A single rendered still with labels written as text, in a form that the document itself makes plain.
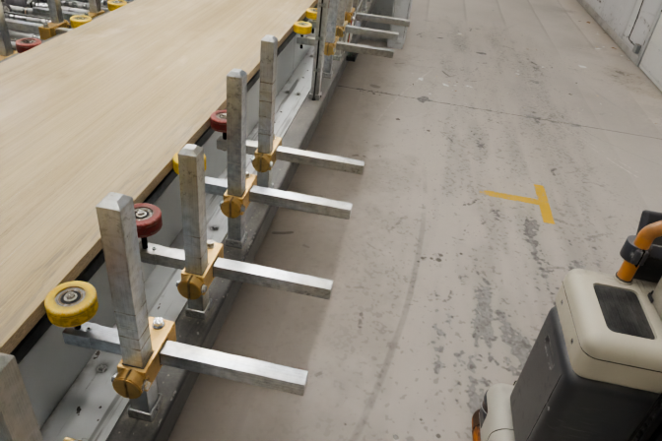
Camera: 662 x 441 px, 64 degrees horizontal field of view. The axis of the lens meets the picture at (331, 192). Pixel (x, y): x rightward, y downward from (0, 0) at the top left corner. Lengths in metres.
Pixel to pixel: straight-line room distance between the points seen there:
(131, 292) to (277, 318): 1.37
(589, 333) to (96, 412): 1.00
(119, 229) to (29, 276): 0.34
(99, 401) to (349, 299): 1.29
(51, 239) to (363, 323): 1.36
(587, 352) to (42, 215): 1.14
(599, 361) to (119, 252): 0.95
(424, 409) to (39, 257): 1.36
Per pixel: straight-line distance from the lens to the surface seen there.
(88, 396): 1.24
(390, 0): 5.34
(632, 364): 1.28
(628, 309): 1.34
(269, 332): 2.12
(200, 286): 1.12
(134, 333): 0.91
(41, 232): 1.18
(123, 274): 0.82
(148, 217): 1.17
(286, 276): 1.14
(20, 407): 0.69
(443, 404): 2.03
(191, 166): 0.98
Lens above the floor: 1.59
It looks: 33 degrees down
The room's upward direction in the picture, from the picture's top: 7 degrees clockwise
